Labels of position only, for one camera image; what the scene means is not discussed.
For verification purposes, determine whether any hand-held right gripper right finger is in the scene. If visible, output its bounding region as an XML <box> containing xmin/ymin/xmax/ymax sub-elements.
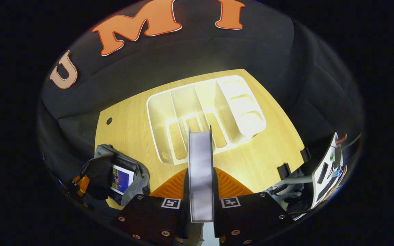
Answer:
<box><xmin>213</xmin><ymin>167</ymin><xmax>296</xmax><ymax>246</ymax></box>

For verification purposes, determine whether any grey schoolbag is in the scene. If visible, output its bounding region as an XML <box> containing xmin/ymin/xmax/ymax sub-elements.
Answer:
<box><xmin>70</xmin><ymin>144</ymin><xmax>150</xmax><ymax>209</ymax></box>

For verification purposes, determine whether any white bookshelf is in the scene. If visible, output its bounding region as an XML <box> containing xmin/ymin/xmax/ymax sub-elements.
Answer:
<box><xmin>146</xmin><ymin>75</ymin><xmax>267</xmax><ymax>165</ymax></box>

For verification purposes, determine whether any dark grey cover book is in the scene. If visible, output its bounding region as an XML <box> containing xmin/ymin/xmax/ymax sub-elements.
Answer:
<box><xmin>187</xmin><ymin>125</ymin><xmax>215</xmax><ymax>223</ymax></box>

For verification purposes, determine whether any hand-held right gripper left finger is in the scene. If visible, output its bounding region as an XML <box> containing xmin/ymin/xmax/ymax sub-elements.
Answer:
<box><xmin>110</xmin><ymin>167</ymin><xmax>189</xmax><ymax>244</ymax></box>

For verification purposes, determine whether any white electronic device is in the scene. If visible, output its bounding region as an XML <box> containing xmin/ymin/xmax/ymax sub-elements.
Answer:
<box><xmin>311</xmin><ymin>132</ymin><xmax>345</xmax><ymax>209</ymax></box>

